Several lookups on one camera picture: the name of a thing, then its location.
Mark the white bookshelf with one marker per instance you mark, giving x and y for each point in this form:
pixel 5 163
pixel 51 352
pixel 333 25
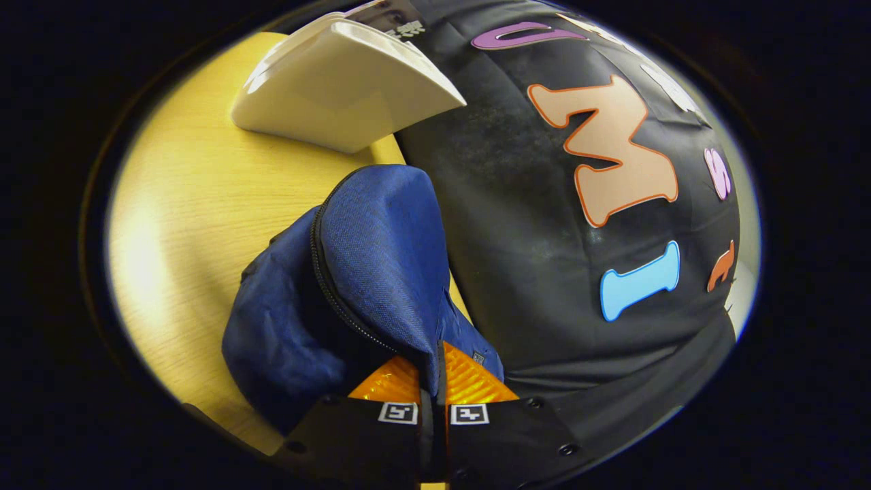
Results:
pixel 340 88

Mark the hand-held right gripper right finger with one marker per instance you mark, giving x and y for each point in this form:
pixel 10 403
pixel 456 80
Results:
pixel 503 442

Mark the black backdrop cloth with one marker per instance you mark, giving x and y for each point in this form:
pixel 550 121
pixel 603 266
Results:
pixel 517 204

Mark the blue schoolbag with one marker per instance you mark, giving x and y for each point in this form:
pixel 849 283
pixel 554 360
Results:
pixel 388 238

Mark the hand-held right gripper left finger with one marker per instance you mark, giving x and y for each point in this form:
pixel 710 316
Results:
pixel 354 442

